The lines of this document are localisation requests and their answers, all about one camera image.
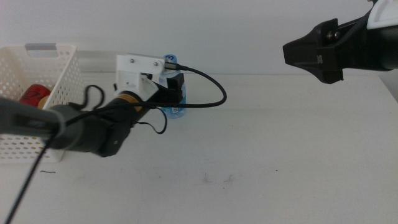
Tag clear water bottle blue label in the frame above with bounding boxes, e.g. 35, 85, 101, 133
158, 54, 187, 119

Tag yellow tea bottle white cap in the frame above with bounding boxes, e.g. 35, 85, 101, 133
37, 95, 50, 110

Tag red cola can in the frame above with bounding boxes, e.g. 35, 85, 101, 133
19, 83, 52, 108

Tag white perforated plastic basket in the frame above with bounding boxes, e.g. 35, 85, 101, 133
0, 43, 86, 163

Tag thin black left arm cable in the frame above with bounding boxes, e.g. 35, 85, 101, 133
133, 107, 168, 135
81, 84, 106, 110

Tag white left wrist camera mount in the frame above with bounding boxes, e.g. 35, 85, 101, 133
114, 53, 165, 102

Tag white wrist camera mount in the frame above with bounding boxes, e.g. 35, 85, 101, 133
114, 53, 165, 102
366, 0, 398, 30

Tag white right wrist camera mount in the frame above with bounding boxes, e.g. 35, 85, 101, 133
366, 0, 398, 30

